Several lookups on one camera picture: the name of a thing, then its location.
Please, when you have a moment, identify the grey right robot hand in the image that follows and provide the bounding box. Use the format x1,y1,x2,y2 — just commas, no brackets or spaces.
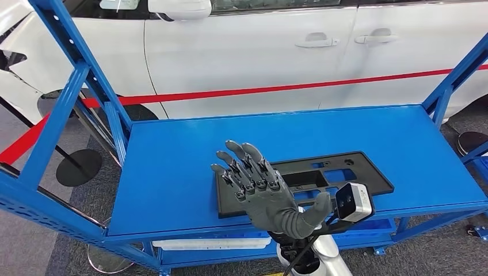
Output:
211,140,333,231

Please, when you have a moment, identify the black plastic license plate frame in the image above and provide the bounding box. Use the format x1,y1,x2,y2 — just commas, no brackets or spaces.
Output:
215,151,395,220

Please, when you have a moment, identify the blue metal shelf rack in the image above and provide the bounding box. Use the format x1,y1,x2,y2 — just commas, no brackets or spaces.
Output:
0,0,488,276

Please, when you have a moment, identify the white plastic crate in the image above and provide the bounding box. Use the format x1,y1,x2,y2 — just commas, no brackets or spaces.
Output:
151,237,272,251

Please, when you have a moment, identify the red barrier belt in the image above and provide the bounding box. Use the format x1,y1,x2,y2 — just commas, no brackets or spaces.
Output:
85,64,488,109
0,112,52,166

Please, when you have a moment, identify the white car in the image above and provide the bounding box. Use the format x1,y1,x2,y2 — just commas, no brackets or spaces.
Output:
0,0,488,126

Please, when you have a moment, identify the black round-base stand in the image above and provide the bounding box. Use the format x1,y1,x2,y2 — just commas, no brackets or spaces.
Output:
0,97,103,187

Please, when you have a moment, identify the white car side mirror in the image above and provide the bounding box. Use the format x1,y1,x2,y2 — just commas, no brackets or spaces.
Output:
147,0,213,22

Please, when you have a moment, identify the black round stanchion base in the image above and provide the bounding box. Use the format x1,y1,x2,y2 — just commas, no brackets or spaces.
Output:
456,131,488,157

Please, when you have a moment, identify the black camera cable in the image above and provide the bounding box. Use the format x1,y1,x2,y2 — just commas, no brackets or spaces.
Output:
282,218,336,276

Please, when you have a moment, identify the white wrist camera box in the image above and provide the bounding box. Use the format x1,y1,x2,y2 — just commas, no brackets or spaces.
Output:
335,182,373,223

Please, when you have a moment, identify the white car door handle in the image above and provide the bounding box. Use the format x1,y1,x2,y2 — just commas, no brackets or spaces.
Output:
354,28,399,44
294,32,341,49

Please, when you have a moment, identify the chrome stanchion post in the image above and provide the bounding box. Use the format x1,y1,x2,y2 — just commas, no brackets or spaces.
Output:
74,89,121,161
0,162,135,275

